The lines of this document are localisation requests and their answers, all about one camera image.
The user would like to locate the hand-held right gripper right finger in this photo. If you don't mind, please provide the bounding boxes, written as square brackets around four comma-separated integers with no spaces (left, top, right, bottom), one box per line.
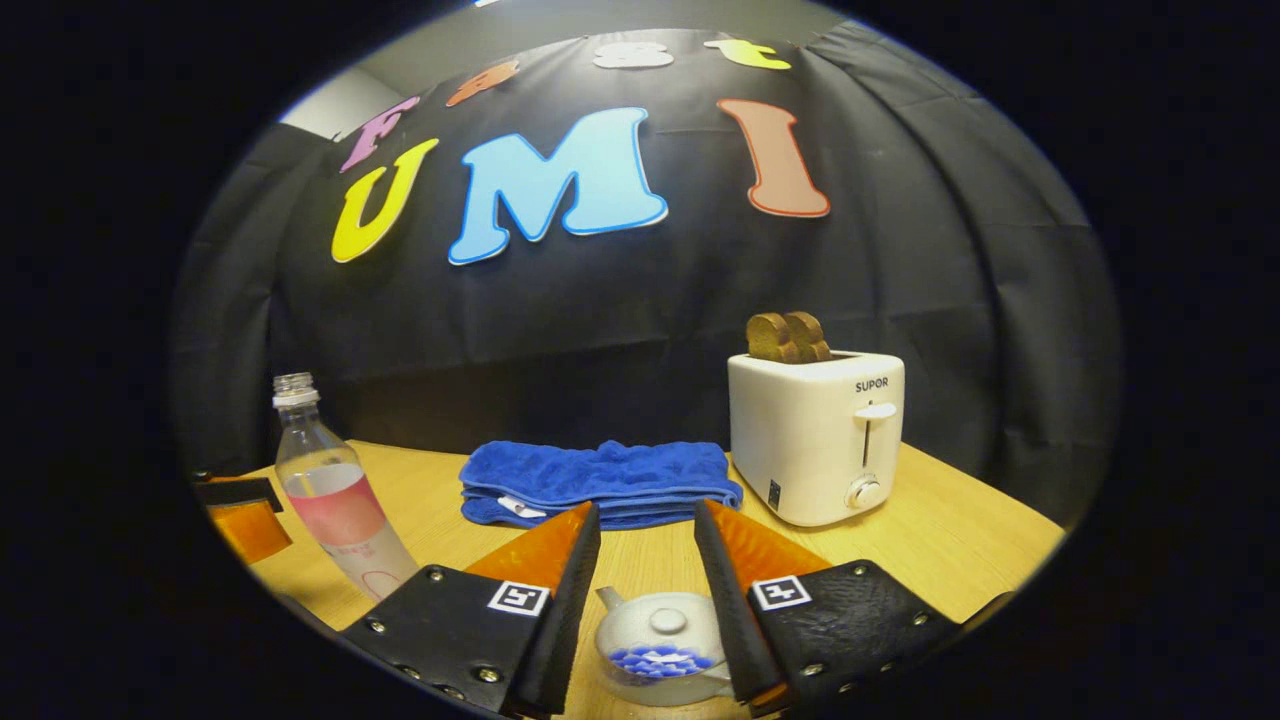
[693,498,961,717]

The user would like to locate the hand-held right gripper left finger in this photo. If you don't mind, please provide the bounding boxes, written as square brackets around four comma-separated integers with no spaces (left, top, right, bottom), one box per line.
[340,500,603,719]

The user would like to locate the clear water bottle pink label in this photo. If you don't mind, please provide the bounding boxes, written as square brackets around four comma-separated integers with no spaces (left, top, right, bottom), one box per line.
[272,372,422,602]

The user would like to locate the white blue patterned teacup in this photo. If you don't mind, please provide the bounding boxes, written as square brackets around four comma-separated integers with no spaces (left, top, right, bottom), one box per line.
[595,587,737,708]

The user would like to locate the white toaster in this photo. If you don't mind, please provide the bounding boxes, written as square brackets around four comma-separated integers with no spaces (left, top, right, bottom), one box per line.
[727,350,906,528]

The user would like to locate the folded blue towel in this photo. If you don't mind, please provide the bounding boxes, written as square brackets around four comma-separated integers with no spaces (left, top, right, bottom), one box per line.
[459,440,744,531]

